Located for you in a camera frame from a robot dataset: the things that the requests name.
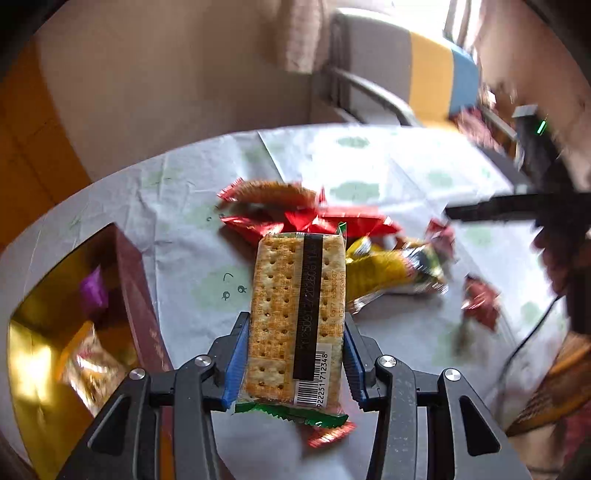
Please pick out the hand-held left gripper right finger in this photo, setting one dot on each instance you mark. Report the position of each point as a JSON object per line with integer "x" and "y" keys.
{"x": 353, "y": 369}

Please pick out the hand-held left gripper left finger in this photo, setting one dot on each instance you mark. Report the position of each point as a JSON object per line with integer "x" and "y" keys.
{"x": 235, "y": 364}

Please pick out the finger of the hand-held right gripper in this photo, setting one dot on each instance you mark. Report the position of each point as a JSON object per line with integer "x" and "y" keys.
{"x": 489, "y": 206}

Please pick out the cracker packet with green edges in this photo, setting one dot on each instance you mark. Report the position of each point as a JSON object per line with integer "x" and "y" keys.
{"x": 281, "y": 318}

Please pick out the small red candy packet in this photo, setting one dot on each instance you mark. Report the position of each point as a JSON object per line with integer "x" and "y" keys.
{"x": 330, "y": 434}
{"x": 482, "y": 302}
{"x": 441, "y": 237}

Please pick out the long biscuit packet red ends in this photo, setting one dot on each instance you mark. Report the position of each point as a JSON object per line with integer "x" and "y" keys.
{"x": 272, "y": 194}

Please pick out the gold tin box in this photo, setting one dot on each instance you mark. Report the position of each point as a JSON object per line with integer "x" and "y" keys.
{"x": 46, "y": 323}

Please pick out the yellow snack packet black end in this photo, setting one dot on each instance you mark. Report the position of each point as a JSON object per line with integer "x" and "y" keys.
{"x": 392, "y": 272}

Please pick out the white printed tablecloth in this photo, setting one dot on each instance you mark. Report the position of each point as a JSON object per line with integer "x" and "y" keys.
{"x": 184, "y": 258}

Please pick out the clear orange snack packet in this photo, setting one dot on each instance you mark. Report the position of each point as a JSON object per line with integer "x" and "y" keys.
{"x": 92, "y": 364}

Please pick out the grey yellow blue chair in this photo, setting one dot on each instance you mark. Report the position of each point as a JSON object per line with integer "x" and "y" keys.
{"x": 415, "y": 69}

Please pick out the purple snack packet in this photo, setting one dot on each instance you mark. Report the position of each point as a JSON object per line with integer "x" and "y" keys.
{"x": 94, "y": 290}

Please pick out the wooden furniture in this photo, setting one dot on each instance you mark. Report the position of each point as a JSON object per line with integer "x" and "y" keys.
{"x": 554, "y": 392}

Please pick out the pale curtain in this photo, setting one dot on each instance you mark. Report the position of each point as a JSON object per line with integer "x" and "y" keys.
{"x": 300, "y": 37}

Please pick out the wooden wardrobe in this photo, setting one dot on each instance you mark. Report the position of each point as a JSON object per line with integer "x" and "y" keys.
{"x": 32, "y": 152}

